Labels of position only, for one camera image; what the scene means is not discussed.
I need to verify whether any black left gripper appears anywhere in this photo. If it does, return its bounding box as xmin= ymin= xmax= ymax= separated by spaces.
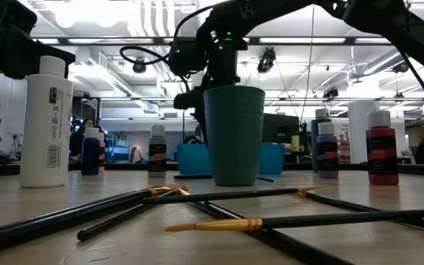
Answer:
xmin=0 ymin=35 xmax=76 ymax=80

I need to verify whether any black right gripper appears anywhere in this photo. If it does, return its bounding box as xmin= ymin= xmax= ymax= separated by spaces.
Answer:
xmin=174 ymin=38 xmax=249 ymax=144

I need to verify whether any grey paint bottle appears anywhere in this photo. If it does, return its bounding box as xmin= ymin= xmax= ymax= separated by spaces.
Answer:
xmin=310 ymin=107 xmax=333 ymax=173
xmin=147 ymin=124 xmax=168 ymax=179

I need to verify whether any teal plastic cup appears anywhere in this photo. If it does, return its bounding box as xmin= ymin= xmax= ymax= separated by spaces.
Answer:
xmin=202 ymin=85 xmax=266 ymax=187

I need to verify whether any large white plastic bottle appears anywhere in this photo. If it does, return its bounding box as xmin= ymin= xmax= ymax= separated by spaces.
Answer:
xmin=19 ymin=55 xmax=74 ymax=188

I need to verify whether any dark blue paint bottle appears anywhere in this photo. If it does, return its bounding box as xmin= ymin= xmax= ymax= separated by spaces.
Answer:
xmin=81 ymin=127 xmax=102 ymax=176

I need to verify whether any thin short black paintbrush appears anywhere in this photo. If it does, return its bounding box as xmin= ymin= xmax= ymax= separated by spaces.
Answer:
xmin=77 ymin=189 xmax=179 ymax=243

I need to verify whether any black paintbrush long gold ferrule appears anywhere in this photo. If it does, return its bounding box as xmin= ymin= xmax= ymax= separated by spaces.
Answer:
xmin=164 ymin=208 xmax=424 ymax=233

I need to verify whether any magenta red paint bottle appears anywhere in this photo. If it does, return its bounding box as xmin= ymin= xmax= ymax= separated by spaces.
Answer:
xmin=365 ymin=110 xmax=400 ymax=186

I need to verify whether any blue plastic tray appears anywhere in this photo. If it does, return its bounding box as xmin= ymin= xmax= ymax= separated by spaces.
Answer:
xmin=177 ymin=143 xmax=285 ymax=176

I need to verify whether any blue lit shelf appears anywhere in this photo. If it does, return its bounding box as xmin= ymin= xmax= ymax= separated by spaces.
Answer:
xmin=105 ymin=132 xmax=130 ymax=163

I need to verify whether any black computer monitor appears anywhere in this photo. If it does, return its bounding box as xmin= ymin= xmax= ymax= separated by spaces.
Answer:
xmin=264 ymin=113 xmax=301 ymax=144

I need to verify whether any red storage shelf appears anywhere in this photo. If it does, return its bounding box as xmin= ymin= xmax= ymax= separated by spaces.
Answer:
xmin=339 ymin=139 xmax=351 ymax=163

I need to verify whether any thick black paintbrush gold ferrule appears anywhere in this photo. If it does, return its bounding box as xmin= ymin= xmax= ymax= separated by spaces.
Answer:
xmin=0 ymin=183 xmax=190 ymax=258

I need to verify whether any white pillar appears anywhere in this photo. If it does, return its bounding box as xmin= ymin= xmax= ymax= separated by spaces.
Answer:
xmin=347 ymin=101 xmax=381 ymax=165

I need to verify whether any black overhead light bar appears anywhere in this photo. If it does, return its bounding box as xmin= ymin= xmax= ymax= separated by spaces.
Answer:
xmin=31 ymin=35 xmax=424 ymax=46

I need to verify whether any black background rig frame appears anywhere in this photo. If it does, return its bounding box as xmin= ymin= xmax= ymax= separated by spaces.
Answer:
xmin=72 ymin=96 xmax=424 ymax=144

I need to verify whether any black right camera cable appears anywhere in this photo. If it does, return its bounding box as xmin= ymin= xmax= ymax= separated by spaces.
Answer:
xmin=119 ymin=3 xmax=216 ymax=69

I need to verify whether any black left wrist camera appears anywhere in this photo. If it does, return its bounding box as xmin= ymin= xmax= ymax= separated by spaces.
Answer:
xmin=0 ymin=0 xmax=38 ymax=38

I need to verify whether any black aluminium table frame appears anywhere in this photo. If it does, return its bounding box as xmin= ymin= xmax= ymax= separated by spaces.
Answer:
xmin=0 ymin=161 xmax=424 ymax=177

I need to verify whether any thin hanging cable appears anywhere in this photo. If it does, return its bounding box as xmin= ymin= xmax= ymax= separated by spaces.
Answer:
xmin=299 ymin=5 xmax=316 ymax=122

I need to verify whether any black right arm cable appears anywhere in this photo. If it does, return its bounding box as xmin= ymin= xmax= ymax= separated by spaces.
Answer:
xmin=395 ymin=47 xmax=424 ymax=126

